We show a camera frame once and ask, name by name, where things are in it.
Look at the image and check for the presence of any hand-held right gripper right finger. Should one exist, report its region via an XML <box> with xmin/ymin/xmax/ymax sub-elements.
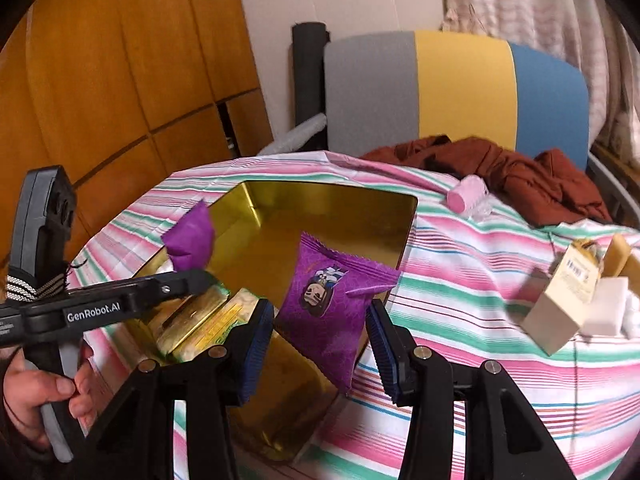
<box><xmin>365</xmin><ymin>300</ymin><xmax>576</xmax><ymax>480</ymax></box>

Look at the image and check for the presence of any beige carton box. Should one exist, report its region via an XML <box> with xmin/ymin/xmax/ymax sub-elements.
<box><xmin>522</xmin><ymin>252</ymin><xmax>603</xmax><ymax>356</ymax></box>

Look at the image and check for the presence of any grey yellow blue chair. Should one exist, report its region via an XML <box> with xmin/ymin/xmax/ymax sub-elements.
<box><xmin>322</xmin><ymin>30</ymin><xmax>640</xmax><ymax>221</ymax></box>

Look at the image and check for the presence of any pink green striped tablecloth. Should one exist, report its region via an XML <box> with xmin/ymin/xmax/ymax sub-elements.
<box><xmin>67</xmin><ymin>152</ymin><xmax>640</xmax><ymax>480</ymax></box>

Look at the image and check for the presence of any plain purple snack packet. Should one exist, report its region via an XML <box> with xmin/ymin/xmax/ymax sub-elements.
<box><xmin>161</xmin><ymin>199</ymin><xmax>217</xmax><ymax>273</ymax></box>

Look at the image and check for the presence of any person's left hand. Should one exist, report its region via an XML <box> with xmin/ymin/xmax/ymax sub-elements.
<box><xmin>2</xmin><ymin>342</ymin><xmax>98</xmax><ymax>443</ymax></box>

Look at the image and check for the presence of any white foam block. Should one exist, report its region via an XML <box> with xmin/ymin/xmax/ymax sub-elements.
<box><xmin>582</xmin><ymin>276</ymin><xmax>630</xmax><ymax>336</ymax></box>

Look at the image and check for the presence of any wooden wardrobe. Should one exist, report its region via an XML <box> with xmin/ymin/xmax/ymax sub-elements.
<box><xmin>0</xmin><ymin>0</ymin><xmax>273</xmax><ymax>281</ymax></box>

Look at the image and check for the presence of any striped elastic strap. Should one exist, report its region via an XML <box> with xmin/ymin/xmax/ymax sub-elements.
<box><xmin>5</xmin><ymin>267</ymin><xmax>68</xmax><ymax>303</ymax></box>

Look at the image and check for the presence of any pink hair roller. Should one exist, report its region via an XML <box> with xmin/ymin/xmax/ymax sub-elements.
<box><xmin>446</xmin><ymin>175</ymin><xmax>493</xmax><ymax>222</ymax></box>

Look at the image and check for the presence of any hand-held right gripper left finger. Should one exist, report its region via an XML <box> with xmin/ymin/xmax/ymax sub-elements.
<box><xmin>75</xmin><ymin>300</ymin><xmax>276</xmax><ymax>480</ymax></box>

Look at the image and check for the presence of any white foam wrapped armrest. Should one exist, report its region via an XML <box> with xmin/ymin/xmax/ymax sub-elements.
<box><xmin>257</xmin><ymin>112</ymin><xmax>328</xmax><ymax>157</ymax></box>

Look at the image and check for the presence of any black rolled mat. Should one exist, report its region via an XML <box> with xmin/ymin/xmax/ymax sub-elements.
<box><xmin>292</xmin><ymin>21</ymin><xmax>331</xmax><ymax>133</ymax></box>

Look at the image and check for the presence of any person's left forearm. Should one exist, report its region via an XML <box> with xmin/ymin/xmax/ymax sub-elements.
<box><xmin>0</xmin><ymin>410</ymin><xmax>56</xmax><ymax>480</ymax></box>

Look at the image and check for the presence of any gold rectangular tin box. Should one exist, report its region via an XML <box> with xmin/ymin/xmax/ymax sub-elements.
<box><xmin>120</xmin><ymin>180</ymin><xmax>418</xmax><ymax>463</ymax></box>

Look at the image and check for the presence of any purple cartoon print snack packet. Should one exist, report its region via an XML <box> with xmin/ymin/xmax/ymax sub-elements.
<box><xmin>275</xmin><ymin>232</ymin><xmax>402</xmax><ymax>393</ymax></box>

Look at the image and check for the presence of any brown crumpled garment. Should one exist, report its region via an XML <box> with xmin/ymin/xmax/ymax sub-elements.
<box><xmin>360</xmin><ymin>135</ymin><xmax>613</xmax><ymax>228</ymax></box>

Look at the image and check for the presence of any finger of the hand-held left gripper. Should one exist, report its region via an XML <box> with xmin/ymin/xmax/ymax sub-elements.
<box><xmin>150</xmin><ymin>269</ymin><xmax>223</xmax><ymax>303</ymax></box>

